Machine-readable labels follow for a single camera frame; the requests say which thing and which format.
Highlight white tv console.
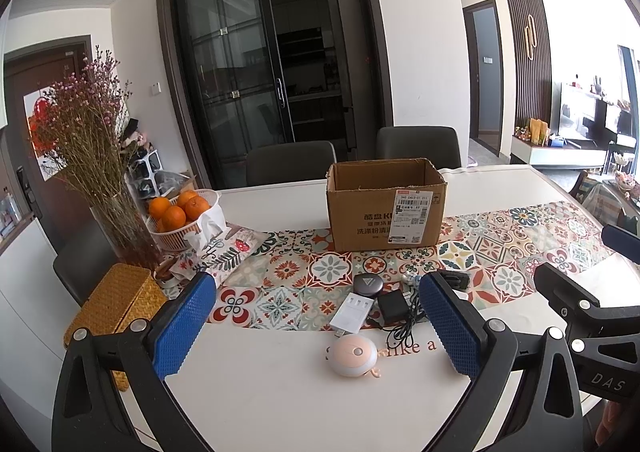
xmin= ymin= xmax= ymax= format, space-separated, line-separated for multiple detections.
xmin=510 ymin=137 xmax=606 ymax=170

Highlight white basket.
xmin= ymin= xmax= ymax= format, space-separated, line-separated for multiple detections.
xmin=146 ymin=189 xmax=226 ymax=252

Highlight glass vase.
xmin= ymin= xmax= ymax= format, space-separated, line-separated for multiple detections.
xmin=90 ymin=192 xmax=160 ymax=270

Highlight white power adapter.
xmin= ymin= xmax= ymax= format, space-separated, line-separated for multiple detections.
xmin=330 ymin=293 xmax=374 ymax=334

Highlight dark chair left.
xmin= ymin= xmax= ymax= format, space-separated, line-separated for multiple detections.
xmin=246 ymin=141 xmax=336 ymax=186

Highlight yellow woven box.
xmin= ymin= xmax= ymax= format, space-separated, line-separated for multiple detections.
xmin=63 ymin=262 xmax=170 ymax=392

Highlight round black earbuds case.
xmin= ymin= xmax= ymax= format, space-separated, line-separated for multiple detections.
xmin=352 ymin=273 xmax=384 ymax=298

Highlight dark chair right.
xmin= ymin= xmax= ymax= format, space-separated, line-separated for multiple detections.
xmin=376 ymin=126 xmax=462 ymax=169

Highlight black power adapter with cable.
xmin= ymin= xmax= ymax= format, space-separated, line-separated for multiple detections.
xmin=366 ymin=290 xmax=427 ymax=350

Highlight patterned tile table runner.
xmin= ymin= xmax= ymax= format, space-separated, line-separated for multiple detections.
xmin=160 ymin=200 xmax=618 ymax=332

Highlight round pink white device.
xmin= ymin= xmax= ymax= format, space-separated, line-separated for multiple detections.
xmin=326 ymin=334 xmax=378 ymax=377

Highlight floral fabric tissue pouch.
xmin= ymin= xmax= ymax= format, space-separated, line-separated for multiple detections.
xmin=169 ymin=224 xmax=268 ymax=286

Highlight orange fruit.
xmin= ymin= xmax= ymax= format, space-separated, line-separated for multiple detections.
xmin=183 ymin=195 xmax=210 ymax=221
xmin=176 ymin=190 xmax=198 ymax=207
xmin=160 ymin=205 xmax=186 ymax=232
xmin=148 ymin=196 xmax=171 ymax=220

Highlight dark chair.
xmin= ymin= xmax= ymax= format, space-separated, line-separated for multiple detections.
xmin=376 ymin=126 xmax=462 ymax=169
xmin=246 ymin=141 xmax=336 ymax=186

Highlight white shoe rack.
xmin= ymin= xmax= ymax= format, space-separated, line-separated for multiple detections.
xmin=128 ymin=150 xmax=163 ymax=200

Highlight dark glass cabinet doors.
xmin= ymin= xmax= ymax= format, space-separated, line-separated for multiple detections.
xmin=156 ymin=0 xmax=390 ymax=189

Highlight person right hand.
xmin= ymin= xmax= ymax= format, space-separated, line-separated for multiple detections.
xmin=594 ymin=401 xmax=625 ymax=446

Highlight brown cardboard box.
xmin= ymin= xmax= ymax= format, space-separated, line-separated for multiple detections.
xmin=326 ymin=158 xmax=447 ymax=252

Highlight dried flower bouquet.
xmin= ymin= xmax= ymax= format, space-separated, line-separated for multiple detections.
xmin=27 ymin=49 xmax=131 ymax=208

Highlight black rectangular bike light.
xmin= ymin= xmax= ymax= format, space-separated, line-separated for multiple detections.
xmin=439 ymin=270 xmax=470 ymax=292

